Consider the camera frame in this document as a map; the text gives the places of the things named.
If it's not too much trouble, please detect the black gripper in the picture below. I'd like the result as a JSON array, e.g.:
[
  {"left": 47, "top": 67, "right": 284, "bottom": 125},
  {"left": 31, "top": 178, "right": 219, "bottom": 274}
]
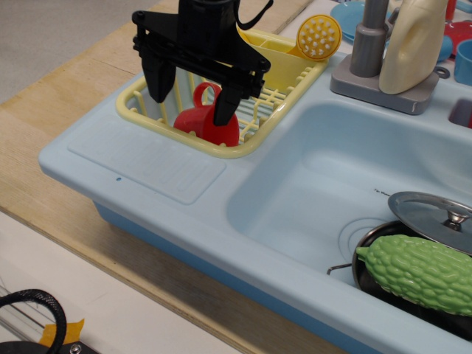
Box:
[{"left": 132, "top": 1, "right": 271, "bottom": 126}]

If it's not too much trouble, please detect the red plastic cup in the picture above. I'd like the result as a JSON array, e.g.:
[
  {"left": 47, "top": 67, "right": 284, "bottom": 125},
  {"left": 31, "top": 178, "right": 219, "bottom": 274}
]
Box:
[{"left": 173, "top": 82, "right": 240, "bottom": 147}]

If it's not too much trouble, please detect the blue cup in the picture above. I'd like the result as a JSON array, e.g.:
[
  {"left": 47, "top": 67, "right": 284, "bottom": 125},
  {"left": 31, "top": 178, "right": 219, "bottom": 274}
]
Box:
[{"left": 454, "top": 40, "right": 472, "bottom": 86}]

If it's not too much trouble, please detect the yellow dish rack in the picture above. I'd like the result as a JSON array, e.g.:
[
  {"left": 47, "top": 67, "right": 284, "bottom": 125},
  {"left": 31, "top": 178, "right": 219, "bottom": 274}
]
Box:
[{"left": 115, "top": 29, "right": 328, "bottom": 159}]

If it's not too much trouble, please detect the yellow round scrub brush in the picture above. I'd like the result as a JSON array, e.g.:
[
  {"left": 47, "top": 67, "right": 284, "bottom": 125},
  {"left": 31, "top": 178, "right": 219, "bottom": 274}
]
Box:
[{"left": 288, "top": 15, "right": 342, "bottom": 61}]

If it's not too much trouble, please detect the light blue toy sink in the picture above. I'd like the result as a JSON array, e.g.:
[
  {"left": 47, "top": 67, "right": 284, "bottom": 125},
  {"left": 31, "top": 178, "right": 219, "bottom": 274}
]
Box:
[{"left": 38, "top": 71, "right": 471, "bottom": 353}]

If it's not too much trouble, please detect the grey toy faucet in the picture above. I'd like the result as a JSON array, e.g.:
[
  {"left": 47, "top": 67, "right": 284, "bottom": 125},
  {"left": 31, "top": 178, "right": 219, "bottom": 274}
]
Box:
[{"left": 330, "top": 1, "right": 439, "bottom": 115}]

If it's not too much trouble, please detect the blue plate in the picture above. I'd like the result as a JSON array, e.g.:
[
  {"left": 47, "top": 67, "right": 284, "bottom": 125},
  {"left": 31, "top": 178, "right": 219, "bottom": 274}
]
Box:
[{"left": 330, "top": 0, "right": 394, "bottom": 42}]

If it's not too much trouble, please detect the cream plastic bottle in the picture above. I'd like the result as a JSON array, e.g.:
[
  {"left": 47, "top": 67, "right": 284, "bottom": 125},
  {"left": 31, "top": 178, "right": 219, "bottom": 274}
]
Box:
[{"left": 379, "top": 0, "right": 448, "bottom": 94}]

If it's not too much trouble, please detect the blue bowl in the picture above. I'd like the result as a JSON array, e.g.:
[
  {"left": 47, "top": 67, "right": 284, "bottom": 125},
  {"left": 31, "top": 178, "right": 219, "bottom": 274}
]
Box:
[{"left": 437, "top": 35, "right": 454, "bottom": 63}]

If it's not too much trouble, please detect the steel pot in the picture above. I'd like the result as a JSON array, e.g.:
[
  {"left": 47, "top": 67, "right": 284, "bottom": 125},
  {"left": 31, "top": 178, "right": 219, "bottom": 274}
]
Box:
[{"left": 327, "top": 221, "right": 471, "bottom": 341}]

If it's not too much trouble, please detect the red plastic dish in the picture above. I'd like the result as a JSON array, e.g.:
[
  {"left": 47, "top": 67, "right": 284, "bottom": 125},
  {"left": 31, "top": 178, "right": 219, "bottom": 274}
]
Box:
[{"left": 444, "top": 21, "right": 471, "bottom": 57}]

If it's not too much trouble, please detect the yellow tape piece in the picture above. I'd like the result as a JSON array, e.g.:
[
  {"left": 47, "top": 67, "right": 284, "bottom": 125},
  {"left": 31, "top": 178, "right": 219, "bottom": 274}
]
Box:
[{"left": 38, "top": 319, "right": 85, "bottom": 347}]

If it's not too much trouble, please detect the green bitter gourd toy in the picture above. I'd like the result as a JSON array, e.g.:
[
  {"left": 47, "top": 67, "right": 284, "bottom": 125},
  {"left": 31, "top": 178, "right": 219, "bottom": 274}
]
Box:
[{"left": 355, "top": 235, "right": 471, "bottom": 317}]

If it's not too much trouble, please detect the steel pot lid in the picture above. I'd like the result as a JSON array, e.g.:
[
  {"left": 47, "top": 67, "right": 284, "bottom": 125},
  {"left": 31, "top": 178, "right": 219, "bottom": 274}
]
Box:
[{"left": 388, "top": 192, "right": 471, "bottom": 255}]

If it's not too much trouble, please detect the black device with screw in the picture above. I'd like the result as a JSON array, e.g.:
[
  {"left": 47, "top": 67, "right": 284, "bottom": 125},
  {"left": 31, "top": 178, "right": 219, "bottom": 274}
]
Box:
[{"left": 1, "top": 341, "right": 97, "bottom": 354}]

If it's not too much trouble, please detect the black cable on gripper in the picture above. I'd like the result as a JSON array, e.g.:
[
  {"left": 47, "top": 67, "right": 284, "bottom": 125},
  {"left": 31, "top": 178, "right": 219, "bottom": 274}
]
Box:
[{"left": 235, "top": 0, "right": 274, "bottom": 32}]

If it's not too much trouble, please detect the black braided cable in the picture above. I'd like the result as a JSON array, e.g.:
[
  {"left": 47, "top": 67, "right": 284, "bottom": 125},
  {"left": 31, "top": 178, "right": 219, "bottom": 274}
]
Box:
[{"left": 0, "top": 288, "right": 68, "bottom": 354}]

